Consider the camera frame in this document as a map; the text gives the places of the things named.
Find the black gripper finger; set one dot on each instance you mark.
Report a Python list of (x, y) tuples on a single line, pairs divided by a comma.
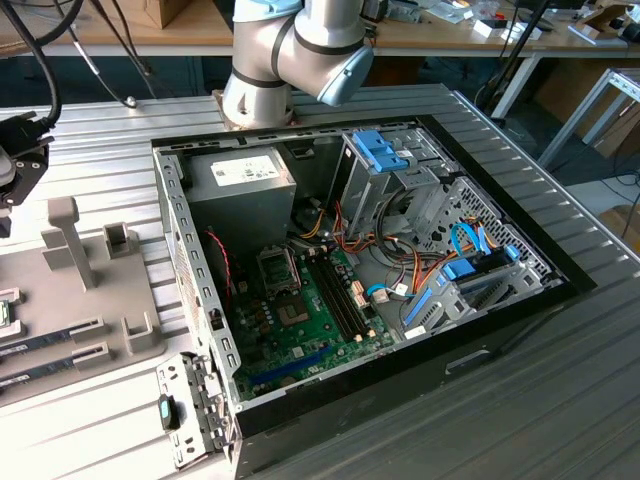
[(30, 172)]

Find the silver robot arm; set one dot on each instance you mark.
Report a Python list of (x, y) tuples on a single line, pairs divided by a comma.
[(310, 50)]

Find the CPU socket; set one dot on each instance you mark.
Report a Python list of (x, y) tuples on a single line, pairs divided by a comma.
[(292, 312)]

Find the grey parts rack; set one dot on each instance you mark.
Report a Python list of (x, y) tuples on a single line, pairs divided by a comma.
[(100, 295)]

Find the dark RAM stick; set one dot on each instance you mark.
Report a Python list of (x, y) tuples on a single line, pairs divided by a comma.
[(35, 340), (35, 372)]

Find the brown cardboard box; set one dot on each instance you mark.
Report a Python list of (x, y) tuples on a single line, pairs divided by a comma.
[(622, 222), (625, 130), (165, 12)]

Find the grey power supply unit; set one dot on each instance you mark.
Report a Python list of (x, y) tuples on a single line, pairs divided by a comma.
[(240, 215)]

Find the wooden desk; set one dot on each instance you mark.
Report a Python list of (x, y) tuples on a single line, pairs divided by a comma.
[(200, 37), (425, 35)]

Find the black blue case latch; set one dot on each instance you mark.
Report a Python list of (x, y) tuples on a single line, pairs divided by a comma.
[(166, 412)]

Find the green motherboard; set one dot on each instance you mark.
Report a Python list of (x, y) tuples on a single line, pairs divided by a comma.
[(295, 345)]

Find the blue expansion slot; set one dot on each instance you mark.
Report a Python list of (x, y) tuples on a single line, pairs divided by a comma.
[(290, 365)]

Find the black RAM slot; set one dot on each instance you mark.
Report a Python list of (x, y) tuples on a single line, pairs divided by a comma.
[(347, 290), (334, 295)]

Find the silver metal drive cage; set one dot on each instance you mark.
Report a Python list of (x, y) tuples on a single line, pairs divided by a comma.
[(360, 195)]

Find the silver coin battery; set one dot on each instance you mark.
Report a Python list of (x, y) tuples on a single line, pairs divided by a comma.
[(287, 380)]

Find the beige board connector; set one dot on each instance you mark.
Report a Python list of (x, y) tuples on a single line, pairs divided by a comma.
[(359, 294)]

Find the black open PC case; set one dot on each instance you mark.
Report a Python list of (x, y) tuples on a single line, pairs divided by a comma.
[(350, 400)]

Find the grey metal box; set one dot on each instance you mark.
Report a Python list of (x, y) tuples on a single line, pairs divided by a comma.
[(405, 12)]

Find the grey metal disk bay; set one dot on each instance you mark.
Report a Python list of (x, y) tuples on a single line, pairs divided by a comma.
[(445, 305)]

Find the hard disk in blue carrier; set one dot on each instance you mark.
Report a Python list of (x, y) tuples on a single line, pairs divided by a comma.
[(457, 270)]

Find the small white box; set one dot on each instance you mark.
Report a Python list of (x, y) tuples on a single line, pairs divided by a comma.
[(482, 29)]

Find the black tripod stand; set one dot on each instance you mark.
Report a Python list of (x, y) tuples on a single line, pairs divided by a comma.
[(520, 47)]

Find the flat white box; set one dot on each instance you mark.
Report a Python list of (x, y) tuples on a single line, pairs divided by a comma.
[(525, 34)]

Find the open cardboard box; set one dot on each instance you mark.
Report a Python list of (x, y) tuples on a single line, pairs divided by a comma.
[(600, 20)]

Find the black round device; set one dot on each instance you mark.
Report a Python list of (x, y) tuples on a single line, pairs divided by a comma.
[(631, 32)]

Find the blue plastic drive bracket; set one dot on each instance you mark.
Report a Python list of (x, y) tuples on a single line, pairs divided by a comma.
[(380, 150)]

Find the blue plastic rail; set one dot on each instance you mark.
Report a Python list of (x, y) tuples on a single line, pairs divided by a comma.
[(417, 307)]

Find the aluminium profile frame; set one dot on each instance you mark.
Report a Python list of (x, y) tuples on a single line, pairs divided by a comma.
[(576, 120)]

